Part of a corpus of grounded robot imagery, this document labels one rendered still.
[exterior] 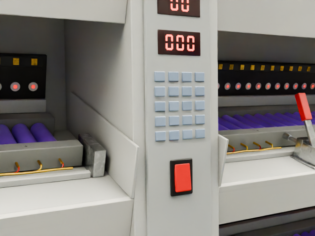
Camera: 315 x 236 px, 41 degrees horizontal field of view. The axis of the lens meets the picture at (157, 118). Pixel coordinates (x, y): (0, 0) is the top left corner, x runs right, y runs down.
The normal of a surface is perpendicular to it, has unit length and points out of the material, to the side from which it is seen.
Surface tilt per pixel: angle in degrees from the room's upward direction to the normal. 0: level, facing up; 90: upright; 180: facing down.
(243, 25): 105
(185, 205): 90
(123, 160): 90
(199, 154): 90
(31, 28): 90
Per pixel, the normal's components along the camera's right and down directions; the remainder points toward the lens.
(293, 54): 0.48, 0.04
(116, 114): -0.88, 0.04
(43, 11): 0.47, 0.30
